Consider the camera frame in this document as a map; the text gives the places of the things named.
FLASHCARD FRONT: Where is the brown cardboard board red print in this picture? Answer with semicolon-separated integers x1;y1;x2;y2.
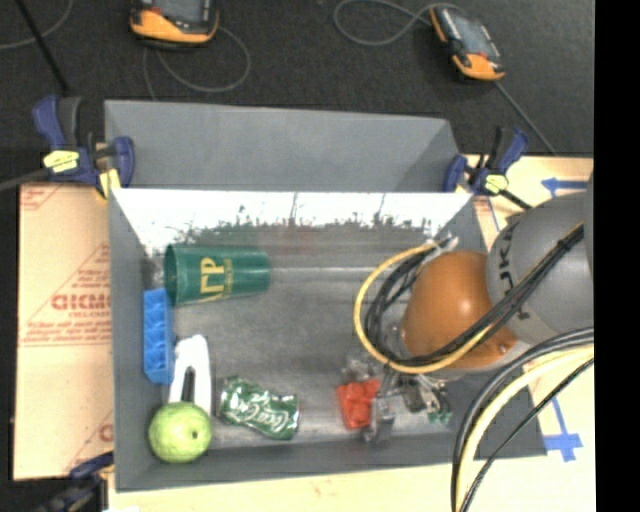
12;180;116;481

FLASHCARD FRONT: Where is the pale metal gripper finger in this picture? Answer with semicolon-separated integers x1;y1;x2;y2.
361;392;397;445
342;352;385;389

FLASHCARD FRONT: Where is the white plastic handle piece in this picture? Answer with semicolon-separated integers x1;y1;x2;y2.
168;334;213;416

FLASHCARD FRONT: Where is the dark green plastic cup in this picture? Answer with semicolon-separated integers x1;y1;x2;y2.
163;243;272;307

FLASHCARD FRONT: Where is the red toy block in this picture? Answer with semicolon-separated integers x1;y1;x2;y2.
337;378;382;430

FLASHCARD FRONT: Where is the blue toy block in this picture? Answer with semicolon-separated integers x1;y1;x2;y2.
143;288;177;386

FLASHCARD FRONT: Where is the grey metal bin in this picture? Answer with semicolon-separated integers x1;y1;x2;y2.
103;99;546;491

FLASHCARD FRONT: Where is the crushed green drink can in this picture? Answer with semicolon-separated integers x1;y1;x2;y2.
217;375;300;441

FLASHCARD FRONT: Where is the green apple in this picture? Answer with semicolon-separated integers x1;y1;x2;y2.
147;401;213;464

